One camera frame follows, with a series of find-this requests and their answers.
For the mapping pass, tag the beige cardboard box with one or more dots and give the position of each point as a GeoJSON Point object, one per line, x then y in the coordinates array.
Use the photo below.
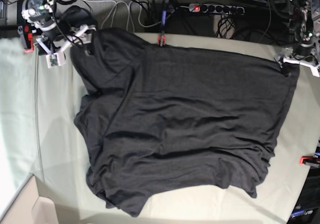
{"type": "Point", "coordinates": [28, 207]}

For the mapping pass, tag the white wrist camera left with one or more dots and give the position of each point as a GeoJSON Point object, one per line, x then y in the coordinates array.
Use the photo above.
{"type": "Point", "coordinates": [315, 71]}

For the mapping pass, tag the red black table clamp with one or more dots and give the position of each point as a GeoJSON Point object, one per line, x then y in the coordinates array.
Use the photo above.
{"type": "Point", "coordinates": [161, 40]}
{"type": "Point", "coordinates": [26, 36]}
{"type": "Point", "coordinates": [311, 161]}

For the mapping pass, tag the black round base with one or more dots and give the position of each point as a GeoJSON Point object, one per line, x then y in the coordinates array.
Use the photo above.
{"type": "Point", "coordinates": [76, 16]}

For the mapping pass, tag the red black table clamp left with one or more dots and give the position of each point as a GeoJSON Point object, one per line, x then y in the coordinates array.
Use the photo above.
{"type": "Point", "coordinates": [26, 36]}

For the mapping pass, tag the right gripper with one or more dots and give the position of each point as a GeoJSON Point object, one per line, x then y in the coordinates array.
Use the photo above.
{"type": "Point", "coordinates": [52, 42]}

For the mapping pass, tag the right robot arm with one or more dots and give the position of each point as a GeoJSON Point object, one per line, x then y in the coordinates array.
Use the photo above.
{"type": "Point", "coordinates": [54, 26]}

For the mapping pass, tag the red black table clamp right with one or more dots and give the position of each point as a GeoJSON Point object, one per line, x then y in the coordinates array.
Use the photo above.
{"type": "Point", "coordinates": [311, 161]}

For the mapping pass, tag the black t-shirt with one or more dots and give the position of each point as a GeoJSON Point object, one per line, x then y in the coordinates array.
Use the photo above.
{"type": "Point", "coordinates": [157, 119]}

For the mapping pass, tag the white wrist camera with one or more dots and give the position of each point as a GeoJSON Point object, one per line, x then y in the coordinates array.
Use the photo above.
{"type": "Point", "coordinates": [56, 59]}
{"type": "Point", "coordinates": [315, 71]}

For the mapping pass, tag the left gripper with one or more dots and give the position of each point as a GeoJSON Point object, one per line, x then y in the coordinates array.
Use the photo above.
{"type": "Point", "coordinates": [286, 56]}

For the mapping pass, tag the red black table clamp rear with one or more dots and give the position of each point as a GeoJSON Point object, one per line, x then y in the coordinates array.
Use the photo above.
{"type": "Point", "coordinates": [161, 40]}

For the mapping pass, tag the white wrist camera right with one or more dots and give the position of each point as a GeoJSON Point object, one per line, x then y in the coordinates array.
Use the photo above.
{"type": "Point", "coordinates": [56, 59]}

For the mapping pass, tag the light green table cloth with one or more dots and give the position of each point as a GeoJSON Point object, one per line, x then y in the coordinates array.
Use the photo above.
{"type": "Point", "coordinates": [38, 137]}

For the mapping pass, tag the black power strip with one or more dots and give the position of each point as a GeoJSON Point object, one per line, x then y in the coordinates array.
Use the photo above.
{"type": "Point", "coordinates": [216, 9]}

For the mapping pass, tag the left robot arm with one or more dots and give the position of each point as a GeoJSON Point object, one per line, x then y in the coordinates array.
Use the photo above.
{"type": "Point", "coordinates": [303, 17]}

